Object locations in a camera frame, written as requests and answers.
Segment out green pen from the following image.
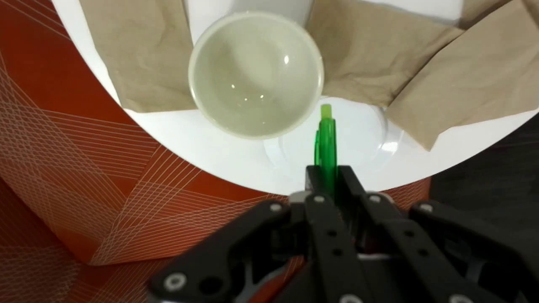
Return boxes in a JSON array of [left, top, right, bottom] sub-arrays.
[[312, 102, 339, 198]]

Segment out small brown napkin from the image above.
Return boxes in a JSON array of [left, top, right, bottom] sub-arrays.
[[78, 0, 199, 114]]

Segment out large flat brown napkin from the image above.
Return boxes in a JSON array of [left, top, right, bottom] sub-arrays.
[[460, 0, 528, 28]]

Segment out white ceramic bowl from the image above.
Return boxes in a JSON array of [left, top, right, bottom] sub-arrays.
[[188, 11, 327, 139]]

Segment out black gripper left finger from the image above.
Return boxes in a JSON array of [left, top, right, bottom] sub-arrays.
[[147, 164, 363, 303]]

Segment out folded brown napkin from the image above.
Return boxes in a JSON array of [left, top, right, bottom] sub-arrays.
[[386, 0, 539, 151]]

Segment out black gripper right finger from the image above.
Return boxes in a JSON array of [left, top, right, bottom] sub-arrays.
[[336, 164, 539, 303]]

